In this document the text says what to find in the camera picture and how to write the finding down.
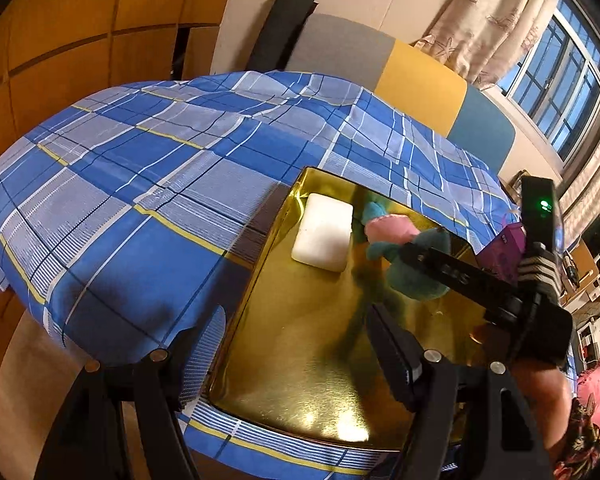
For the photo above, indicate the white soap bar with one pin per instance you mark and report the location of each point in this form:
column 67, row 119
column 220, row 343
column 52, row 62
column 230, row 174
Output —
column 322, row 232

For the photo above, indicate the blue plaid bed sheet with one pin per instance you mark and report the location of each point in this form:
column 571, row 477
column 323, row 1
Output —
column 130, row 185

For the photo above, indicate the window with metal bars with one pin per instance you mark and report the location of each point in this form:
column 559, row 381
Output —
column 560, row 70

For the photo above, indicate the person's floral clothing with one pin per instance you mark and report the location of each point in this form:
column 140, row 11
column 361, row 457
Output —
column 580, row 445

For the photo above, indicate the purple box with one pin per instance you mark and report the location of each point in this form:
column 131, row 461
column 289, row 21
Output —
column 502, row 250

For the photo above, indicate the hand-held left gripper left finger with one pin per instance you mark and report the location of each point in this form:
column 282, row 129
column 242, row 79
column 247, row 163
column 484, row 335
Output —
column 205, row 355

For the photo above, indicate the beige patterned curtain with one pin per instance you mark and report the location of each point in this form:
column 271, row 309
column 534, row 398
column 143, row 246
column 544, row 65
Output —
column 485, row 15

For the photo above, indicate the gold metal tray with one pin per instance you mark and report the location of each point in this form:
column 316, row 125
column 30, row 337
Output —
column 300, row 340

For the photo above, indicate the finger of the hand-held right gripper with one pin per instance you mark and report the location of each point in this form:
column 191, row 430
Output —
column 455, row 275

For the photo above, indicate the person's right forearm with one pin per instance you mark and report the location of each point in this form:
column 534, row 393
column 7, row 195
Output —
column 540, row 402

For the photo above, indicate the pink blanket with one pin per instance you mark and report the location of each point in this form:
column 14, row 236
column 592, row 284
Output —
column 596, row 395

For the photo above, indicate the teal and pink plush toy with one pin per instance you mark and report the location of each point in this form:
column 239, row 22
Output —
column 412, row 280

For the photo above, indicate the wooden desk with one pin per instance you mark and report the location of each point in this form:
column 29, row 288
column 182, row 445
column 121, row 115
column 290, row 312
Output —
column 582, row 270

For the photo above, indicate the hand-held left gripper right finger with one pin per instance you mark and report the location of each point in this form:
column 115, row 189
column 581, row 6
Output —
column 395, row 360

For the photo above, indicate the black rolled mat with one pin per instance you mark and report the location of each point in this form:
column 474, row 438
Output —
column 282, row 25

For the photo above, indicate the wooden wardrobe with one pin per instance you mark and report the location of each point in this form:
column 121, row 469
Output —
column 55, row 20

